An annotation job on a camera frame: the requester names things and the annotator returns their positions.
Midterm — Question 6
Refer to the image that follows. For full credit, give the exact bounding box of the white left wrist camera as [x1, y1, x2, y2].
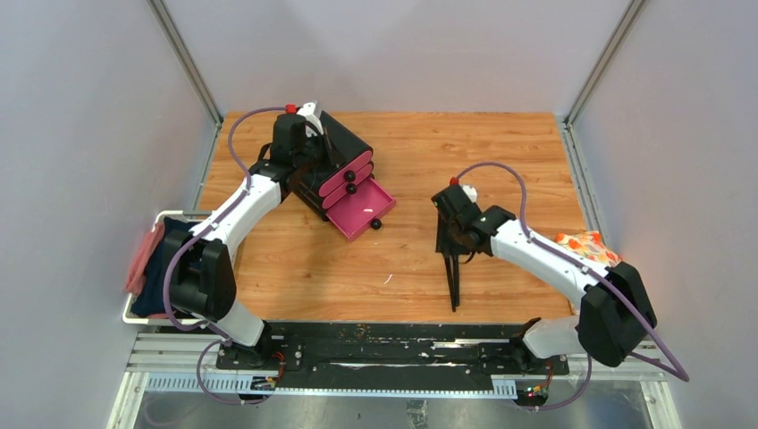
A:
[297, 101, 322, 128]

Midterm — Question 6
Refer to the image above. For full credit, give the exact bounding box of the black fan makeup brush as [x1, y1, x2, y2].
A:
[443, 251, 464, 308]

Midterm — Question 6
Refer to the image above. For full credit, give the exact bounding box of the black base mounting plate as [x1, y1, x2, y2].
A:
[215, 322, 569, 393]

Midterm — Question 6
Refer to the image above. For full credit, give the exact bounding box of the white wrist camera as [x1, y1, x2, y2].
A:
[297, 101, 322, 128]
[459, 184, 478, 203]

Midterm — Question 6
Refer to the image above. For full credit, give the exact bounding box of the white laundry basket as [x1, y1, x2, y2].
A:
[122, 210, 225, 328]

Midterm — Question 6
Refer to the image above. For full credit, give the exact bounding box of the pink cloth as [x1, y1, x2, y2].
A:
[124, 223, 165, 295]

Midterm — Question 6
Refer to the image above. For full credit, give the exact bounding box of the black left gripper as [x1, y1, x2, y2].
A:
[294, 128, 345, 174]

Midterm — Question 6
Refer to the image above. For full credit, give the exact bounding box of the navy blue cloth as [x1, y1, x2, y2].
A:
[131, 218, 195, 318]

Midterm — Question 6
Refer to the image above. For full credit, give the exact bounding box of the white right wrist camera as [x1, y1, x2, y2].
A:
[459, 184, 478, 203]

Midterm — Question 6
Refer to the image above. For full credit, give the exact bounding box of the black drawer organizer box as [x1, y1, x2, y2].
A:
[291, 112, 374, 222]

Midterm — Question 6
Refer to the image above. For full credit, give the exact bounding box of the pink top drawer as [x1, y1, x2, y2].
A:
[318, 150, 374, 198]

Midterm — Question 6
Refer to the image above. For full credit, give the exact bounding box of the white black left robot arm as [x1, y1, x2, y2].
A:
[162, 105, 336, 369]

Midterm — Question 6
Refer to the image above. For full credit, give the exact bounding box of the floral orange cloth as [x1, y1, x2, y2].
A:
[554, 231, 622, 267]

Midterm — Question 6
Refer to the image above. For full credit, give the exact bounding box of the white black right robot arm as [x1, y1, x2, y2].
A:
[432, 184, 657, 374]

